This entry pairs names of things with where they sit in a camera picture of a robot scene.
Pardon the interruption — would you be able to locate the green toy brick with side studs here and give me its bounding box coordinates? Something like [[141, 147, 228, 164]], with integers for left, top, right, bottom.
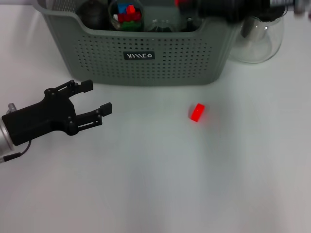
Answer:
[[122, 21, 142, 29]]

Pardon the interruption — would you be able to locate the dark left arm cable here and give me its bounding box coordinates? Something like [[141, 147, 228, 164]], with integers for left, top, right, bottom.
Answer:
[[3, 139, 33, 162]]

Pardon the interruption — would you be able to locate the grey-green perforated storage bin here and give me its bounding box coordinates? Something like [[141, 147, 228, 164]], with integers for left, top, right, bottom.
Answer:
[[33, 0, 256, 87]]

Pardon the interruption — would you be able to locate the large orange-red toy brick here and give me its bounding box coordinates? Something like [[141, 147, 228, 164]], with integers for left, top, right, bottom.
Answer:
[[189, 102, 206, 123]]

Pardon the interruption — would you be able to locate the dark clay teapot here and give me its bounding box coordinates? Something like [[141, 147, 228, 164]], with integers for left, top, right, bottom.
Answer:
[[77, 0, 110, 30]]

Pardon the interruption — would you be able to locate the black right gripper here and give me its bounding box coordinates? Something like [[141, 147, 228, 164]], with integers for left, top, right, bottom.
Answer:
[[179, 0, 272, 25]]

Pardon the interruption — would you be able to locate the dark red long toy brick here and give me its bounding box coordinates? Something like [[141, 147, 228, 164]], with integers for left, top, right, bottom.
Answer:
[[119, 12, 142, 23]]

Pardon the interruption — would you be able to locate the glass carafe with black lid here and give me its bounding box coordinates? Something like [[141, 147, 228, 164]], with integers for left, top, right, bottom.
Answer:
[[229, 0, 289, 64]]

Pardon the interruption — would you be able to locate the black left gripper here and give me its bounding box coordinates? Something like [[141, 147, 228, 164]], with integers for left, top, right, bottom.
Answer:
[[1, 79, 113, 146]]

